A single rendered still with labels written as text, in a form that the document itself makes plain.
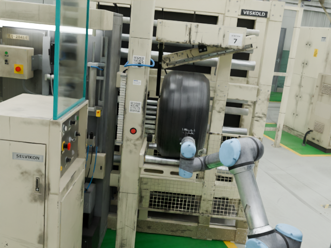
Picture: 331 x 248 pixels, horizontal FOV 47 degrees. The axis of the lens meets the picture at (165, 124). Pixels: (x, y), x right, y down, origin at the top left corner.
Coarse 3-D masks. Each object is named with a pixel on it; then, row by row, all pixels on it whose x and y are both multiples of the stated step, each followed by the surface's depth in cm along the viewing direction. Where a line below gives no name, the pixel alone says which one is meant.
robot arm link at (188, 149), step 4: (184, 140) 201; (188, 140) 199; (192, 140) 202; (184, 144) 195; (188, 144) 193; (192, 144) 195; (184, 148) 193; (188, 148) 193; (192, 148) 193; (184, 152) 194; (188, 152) 193; (192, 152) 193; (184, 156) 194; (188, 156) 194; (192, 156) 194
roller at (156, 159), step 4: (148, 156) 247; (152, 156) 248; (156, 156) 248; (160, 156) 248; (144, 160) 248; (148, 160) 247; (152, 160) 247; (156, 160) 247; (160, 160) 247; (164, 160) 247; (168, 160) 247; (172, 160) 247; (176, 160) 247; (172, 164) 248; (176, 164) 247
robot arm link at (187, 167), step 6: (180, 156) 199; (180, 162) 199; (186, 162) 197; (192, 162) 198; (198, 162) 201; (180, 168) 199; (186, 168) 198; (192, 168) 199; (198, 168) 201; (180, 174) 200; (186, 174) 198; (192, 174) 201
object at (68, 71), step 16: (64, 0) 173; (80, 0) 200; (64, 16) 175; (80, 16) 203; (64, 32) 178; (80, 32) 207; (64, 48) 180; (80, 48) 210; (64, 64) 183; (80, 64) 214; (64, 80) 186; (80, 80) 217; (64, 96) 188; (80, 96) 221; (64, 112) 189
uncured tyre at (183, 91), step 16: (176, 80) 235; (192, 80) 236; (208, 80) 246; (160, 96) 238; (176, 96) 228; (192, 96) 229; (208, 96) 233; (160, 112) 230; (176, 112) 227; (192, 112) 227; (208, 112) 232; (160, 128) 232; (176, 128) 228; (192, 128) 228; (160, 144) 238; (176, 144) 233
